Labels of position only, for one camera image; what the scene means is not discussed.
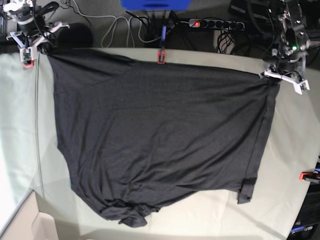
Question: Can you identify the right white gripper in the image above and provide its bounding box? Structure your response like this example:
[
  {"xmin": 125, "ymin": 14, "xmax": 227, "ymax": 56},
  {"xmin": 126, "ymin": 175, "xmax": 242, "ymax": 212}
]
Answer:
[{"xmin": 6, "ymin": 21, "xmax": 70, "ymax": 63}]

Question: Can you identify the beige bin at corner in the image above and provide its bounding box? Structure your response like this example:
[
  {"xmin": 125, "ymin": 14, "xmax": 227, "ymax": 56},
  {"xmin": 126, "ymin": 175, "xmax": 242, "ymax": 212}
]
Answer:
[{"xmin": 0, "ymin": 190, "xmax": 59, "ymax": 240}]

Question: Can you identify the blue box at top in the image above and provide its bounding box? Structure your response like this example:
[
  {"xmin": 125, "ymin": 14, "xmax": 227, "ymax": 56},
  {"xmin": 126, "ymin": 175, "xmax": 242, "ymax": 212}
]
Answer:
[{"xmin": 121, "ymin": 0, "xmax": 192, "ymax": 11}]

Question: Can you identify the black power strip red switch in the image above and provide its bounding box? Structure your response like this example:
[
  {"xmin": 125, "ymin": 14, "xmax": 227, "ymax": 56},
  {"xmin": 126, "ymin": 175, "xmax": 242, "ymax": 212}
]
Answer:
[{"xmin": 188, "ymin": 18, "xmax": 246, "ymax": 31}]

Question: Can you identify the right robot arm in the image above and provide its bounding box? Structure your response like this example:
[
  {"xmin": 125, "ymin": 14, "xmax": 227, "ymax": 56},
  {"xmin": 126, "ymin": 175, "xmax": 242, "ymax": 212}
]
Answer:
[{"xmin": 2, "ymin": 0, "xmax": 70, "ymax": 68}]

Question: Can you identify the black round stool seat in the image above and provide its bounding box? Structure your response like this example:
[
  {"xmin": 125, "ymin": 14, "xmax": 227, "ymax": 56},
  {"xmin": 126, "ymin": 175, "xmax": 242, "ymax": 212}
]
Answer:
[{"xmin": 57, "ymin": 23, "xmax": 94, "ymax": 49}]

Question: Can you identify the black t-shirt with colourful print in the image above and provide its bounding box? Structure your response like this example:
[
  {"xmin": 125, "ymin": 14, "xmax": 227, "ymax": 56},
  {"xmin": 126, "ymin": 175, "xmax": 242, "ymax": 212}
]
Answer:
[{"xmin": 48, "ymin": 49, "xmax": 280, "ymax": 228}]

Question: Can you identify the middle orange-black table clamp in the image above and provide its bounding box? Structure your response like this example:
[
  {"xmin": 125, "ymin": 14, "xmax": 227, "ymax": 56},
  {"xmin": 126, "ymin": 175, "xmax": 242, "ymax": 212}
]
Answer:
[{"xmin": 157, "ymin": 50, "xmax": 166, "ymax": 65}]

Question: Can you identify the left orange-black table clamp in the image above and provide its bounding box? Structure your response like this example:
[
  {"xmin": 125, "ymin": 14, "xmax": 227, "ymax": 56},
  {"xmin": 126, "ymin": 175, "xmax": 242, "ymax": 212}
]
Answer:
[{"xmin": 23, "ymin": 60, "xmax": 34, "ymax": 69}]

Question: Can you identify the right orange-black table clamp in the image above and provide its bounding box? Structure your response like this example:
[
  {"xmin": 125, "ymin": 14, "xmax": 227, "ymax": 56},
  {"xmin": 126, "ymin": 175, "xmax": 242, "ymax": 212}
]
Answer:
[{"xmin": 299, "ymin": 172, "xmax": 320, "ymax": 184}]

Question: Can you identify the orange-black table clamp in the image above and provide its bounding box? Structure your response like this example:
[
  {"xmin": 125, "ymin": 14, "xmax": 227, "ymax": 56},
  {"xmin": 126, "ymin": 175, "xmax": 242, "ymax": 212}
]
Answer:
[
  {"xmin": 157, "ymin": 50, "xmax": 166, "ymax": 65},
  {"xmin": 299, "ymin": 172, "xmax": 320, "ymax": 184},
  {"xmin": 23, "ymin": 60, "xmax": 34, "ymax": 69}
]

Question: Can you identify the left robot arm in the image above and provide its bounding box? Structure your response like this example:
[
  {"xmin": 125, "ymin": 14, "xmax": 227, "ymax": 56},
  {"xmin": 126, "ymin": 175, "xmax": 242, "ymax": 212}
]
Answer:
[{"xmin": 259, "ymin": 0, "xmax": 311, "ymax": 95}]

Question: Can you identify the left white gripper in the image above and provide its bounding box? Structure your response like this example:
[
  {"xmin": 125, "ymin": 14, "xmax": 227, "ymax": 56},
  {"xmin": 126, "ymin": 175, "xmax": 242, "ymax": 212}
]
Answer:
[{"xmin": 259, "ymin": 56, "xmax": 310, "ymax": 95}]

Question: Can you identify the white cable on floor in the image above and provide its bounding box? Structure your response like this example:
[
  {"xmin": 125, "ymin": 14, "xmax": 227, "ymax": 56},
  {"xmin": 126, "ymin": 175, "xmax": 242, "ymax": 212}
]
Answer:
[{"xmin": 72, "ymin": 0, "xmax": 161, "ymax": 48}]

